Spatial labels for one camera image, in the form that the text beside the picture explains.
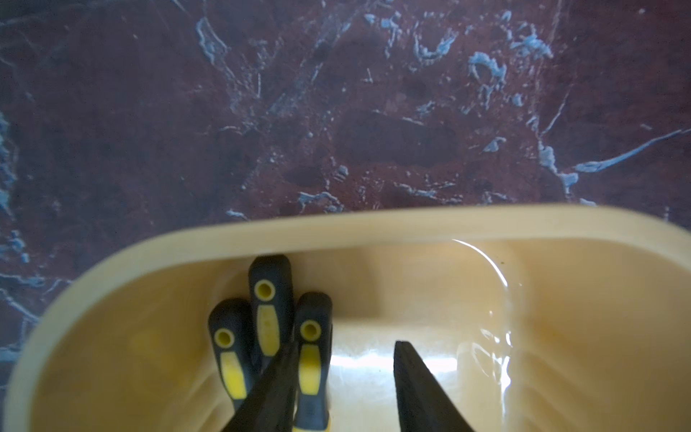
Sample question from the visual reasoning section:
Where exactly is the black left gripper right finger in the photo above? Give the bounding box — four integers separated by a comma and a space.
393, 341, 473, 432

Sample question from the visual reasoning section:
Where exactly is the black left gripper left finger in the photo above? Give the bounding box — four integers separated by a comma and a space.
221, 342, 299, 432

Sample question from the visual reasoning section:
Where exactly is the yellow plastic storage tray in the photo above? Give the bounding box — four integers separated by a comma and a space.
3, 205, 690, 431

